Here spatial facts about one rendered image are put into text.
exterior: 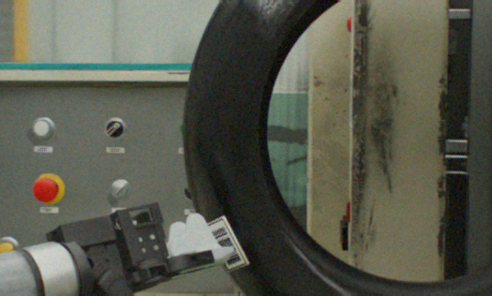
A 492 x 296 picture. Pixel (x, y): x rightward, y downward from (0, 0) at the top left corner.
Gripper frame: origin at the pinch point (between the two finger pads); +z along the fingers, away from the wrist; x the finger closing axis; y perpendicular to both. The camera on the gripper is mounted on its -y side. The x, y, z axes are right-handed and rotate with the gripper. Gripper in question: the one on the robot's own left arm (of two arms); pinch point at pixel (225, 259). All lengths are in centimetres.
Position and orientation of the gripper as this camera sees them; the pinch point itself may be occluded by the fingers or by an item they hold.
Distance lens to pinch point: 139.4
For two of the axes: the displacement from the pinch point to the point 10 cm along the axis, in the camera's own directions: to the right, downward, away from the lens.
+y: -2.9, -9.4, 1.6
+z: 8.1, -1.6, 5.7
